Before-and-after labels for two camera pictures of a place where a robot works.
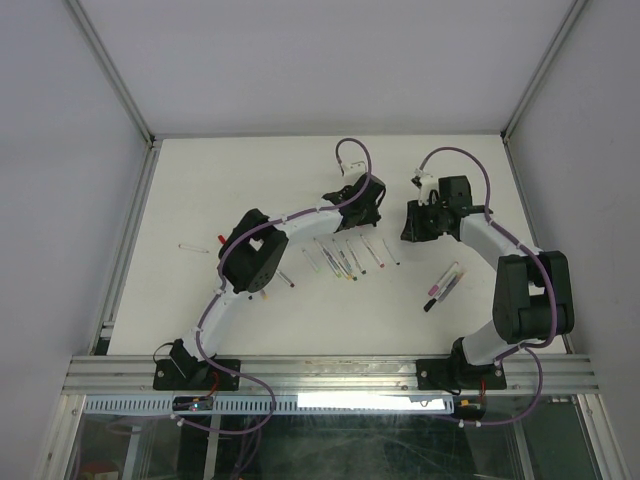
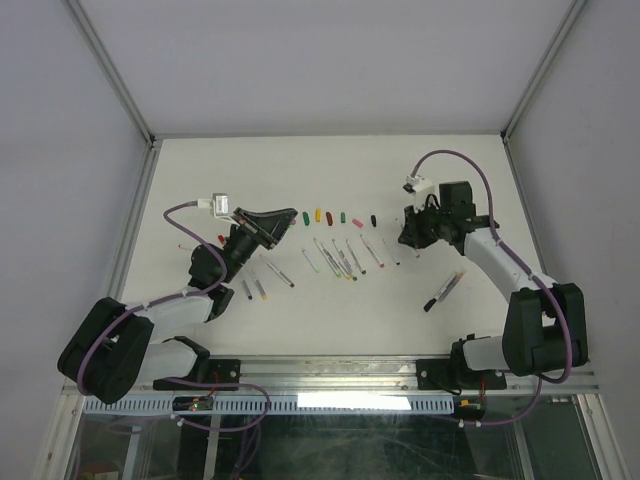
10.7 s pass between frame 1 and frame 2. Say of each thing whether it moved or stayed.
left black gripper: moved
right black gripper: stayed
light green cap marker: stayed
